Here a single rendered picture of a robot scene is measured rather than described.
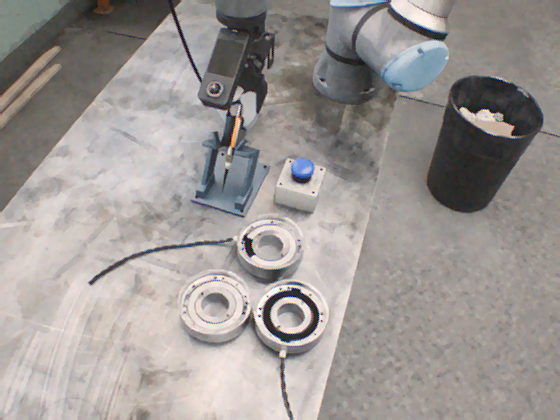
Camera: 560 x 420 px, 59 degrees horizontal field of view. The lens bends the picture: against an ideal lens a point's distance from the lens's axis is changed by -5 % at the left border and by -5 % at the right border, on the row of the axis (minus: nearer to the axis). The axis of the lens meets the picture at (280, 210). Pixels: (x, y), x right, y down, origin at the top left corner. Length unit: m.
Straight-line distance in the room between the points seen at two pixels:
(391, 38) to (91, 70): 1.92
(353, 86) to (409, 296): 0.90
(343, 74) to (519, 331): 1.13
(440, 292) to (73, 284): 1.30
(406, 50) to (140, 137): 0.52
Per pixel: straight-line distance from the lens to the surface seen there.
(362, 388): 1.62
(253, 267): 0.78
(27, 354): 0.81
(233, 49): 0.75
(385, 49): 0.95
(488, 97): 2.08
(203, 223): 0.87
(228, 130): 0.84
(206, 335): 0.72
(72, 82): 2.61
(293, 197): 0.87
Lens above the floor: 1.49
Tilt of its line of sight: 50 degrees down
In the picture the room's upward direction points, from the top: 5 degrees clockwise
